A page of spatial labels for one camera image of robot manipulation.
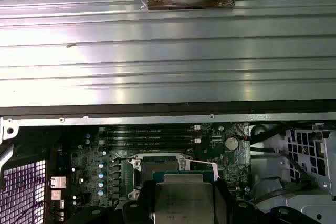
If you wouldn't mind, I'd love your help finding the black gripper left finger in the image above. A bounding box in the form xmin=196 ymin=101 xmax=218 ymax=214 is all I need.
xmin=62 ymin=179 xmax=158 ymax=224

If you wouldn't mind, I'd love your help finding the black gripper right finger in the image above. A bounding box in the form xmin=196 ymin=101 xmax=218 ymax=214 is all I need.
xmin=212 ymin=176 xmax=326 ymax=224

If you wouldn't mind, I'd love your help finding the metal socket cover frame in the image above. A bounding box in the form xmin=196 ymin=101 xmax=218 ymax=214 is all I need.
xmin=188 ymin=158 xmax=221 ymax=183

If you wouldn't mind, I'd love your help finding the silver CPU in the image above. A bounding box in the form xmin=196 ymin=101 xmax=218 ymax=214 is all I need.
xmin=153 ymin=170 xmax=219 ymax=224

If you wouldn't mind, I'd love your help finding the metal wire locking lever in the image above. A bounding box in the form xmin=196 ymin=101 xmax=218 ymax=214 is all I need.
xmin=111 ymin=156 xmax=140 ymax=163

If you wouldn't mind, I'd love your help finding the CPU socket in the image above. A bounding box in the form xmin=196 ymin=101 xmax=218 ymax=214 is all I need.
xmin=127 ymin=153 xmax=194 ymax=201

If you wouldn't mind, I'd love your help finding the green motherboard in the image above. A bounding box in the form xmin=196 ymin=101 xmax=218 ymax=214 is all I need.
xmin=49 ymin=123 xmax=251 ymax=224

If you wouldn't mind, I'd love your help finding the silver coin cell battery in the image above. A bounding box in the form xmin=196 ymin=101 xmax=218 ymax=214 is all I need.
xmin=225 ymin=136 xmax=239 ymax=151

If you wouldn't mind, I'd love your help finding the black open PC case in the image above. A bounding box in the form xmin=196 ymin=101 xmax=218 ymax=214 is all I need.
xmin=0 ymin=104 xmax=336 ymax=224

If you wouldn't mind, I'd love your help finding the silver metal drive cage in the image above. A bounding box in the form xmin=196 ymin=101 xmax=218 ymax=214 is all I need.
xmin=249 ymin=123 xmax=336 ymax=224

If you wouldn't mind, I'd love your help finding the thin black red wire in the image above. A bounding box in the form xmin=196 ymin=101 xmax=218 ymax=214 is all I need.
xmin=234 ymin=125 xmax=249 ymax=141

